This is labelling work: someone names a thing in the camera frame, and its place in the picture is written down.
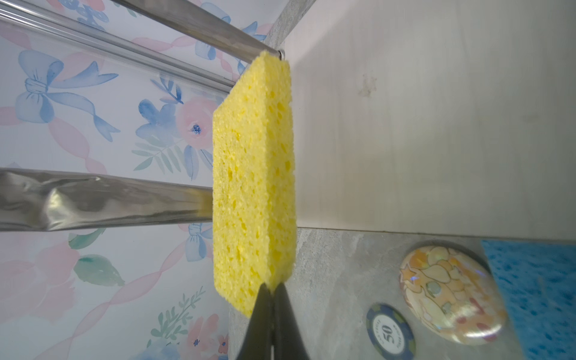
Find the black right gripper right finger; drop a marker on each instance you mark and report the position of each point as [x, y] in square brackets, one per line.
[287, 340]

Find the bright yellow cellulose sponge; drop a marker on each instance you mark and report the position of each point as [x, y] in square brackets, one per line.
[254, 186]

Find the aluminium left corner post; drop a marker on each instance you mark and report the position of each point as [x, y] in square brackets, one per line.
[35, 18]

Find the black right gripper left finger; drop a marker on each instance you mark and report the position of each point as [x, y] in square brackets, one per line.
[257, 344]

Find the white two-tier metal shelf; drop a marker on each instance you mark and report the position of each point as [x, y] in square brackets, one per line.
[436, 117]

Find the left blue sponge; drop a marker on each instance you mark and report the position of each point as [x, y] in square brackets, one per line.
[537, 282]

